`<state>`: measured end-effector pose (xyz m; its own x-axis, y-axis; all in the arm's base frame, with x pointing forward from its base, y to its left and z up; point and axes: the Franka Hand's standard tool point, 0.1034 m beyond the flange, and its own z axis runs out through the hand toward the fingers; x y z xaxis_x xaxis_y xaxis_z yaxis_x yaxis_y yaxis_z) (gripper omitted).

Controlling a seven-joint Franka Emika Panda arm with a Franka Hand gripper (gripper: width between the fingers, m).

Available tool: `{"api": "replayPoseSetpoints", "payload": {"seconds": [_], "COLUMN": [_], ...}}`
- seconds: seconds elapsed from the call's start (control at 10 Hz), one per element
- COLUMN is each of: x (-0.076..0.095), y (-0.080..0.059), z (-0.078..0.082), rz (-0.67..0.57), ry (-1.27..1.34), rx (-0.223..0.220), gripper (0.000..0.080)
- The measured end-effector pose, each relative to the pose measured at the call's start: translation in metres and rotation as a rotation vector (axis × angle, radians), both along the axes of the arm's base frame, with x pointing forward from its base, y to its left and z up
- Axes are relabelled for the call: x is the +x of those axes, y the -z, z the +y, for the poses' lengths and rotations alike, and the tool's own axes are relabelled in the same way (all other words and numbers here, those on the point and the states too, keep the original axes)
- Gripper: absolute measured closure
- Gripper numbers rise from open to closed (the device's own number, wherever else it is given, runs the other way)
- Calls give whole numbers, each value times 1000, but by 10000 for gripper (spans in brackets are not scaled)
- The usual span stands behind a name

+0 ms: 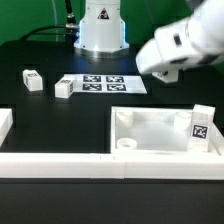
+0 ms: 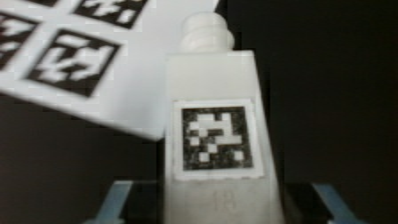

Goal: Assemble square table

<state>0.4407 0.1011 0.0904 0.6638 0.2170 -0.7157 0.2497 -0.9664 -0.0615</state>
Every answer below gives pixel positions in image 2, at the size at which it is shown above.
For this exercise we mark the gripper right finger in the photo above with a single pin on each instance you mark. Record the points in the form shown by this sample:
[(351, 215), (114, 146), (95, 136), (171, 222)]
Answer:
[(344, 216)]

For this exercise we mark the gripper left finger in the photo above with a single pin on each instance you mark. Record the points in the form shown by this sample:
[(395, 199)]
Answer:
[(111, 209)]

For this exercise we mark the white table leg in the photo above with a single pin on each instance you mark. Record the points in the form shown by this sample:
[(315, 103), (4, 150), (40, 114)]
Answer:
[(221, 188)]

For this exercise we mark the white fiducial marker sheet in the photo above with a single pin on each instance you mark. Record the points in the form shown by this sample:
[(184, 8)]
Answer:
[(82, 57)]

